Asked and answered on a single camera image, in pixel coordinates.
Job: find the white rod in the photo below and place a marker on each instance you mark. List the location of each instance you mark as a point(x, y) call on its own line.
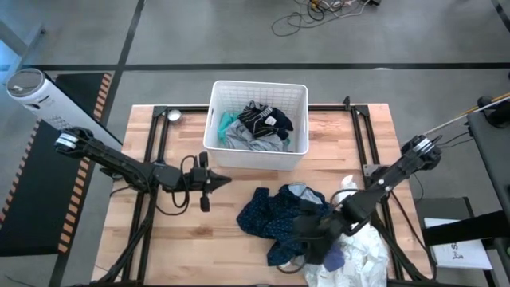
point(450, 121)

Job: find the black Puma garment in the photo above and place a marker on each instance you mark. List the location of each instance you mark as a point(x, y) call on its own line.
point(259, 119)

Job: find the teal cloth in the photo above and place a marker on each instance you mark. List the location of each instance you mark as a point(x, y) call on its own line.
point(225, 125)

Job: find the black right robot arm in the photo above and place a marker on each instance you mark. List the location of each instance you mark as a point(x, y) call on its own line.
point(390, 175)

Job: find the black desk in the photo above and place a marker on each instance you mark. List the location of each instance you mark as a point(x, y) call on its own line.
point(490, 151)

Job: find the small round silvery object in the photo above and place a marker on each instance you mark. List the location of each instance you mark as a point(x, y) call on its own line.
point(174, 115)

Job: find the yellow rod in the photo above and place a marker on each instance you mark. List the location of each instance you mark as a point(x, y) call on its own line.
point(490, 100)

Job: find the black box stool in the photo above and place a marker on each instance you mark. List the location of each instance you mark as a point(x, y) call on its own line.
point(442, 207)

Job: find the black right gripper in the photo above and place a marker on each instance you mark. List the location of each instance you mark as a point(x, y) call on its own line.
point(322, 229)

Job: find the white perforated laundry basket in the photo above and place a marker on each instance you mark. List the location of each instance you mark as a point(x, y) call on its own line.
point(255, 159)

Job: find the white tower air purifier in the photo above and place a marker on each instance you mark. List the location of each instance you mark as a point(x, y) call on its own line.
point(48, 101)

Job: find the navy dotted garment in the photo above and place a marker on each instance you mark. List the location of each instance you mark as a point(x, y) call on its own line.
point(263, 215)

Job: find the grey garment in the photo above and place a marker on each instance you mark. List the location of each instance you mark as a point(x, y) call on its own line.
point(247, 139)

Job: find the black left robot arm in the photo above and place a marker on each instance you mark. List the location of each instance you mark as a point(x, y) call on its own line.
point(119, 161)

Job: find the large white cloth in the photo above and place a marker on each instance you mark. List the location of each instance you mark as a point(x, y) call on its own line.
point(358, 255)

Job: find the small white cloth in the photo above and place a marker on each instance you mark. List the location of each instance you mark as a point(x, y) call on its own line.
point(348, 185)

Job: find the white printed paper sheet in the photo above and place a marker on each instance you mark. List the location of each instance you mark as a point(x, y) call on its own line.
point(458, 251)

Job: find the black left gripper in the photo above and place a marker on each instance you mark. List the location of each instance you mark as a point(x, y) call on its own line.
point(201, 179)

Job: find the small blue-violet cloth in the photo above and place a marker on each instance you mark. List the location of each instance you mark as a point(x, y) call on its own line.
point(334, 258)

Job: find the black mat with hazard stripes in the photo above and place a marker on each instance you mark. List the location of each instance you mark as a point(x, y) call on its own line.
point(40, 191)

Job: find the black metal rig frame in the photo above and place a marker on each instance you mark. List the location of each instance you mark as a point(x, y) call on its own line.
point(356, 131)

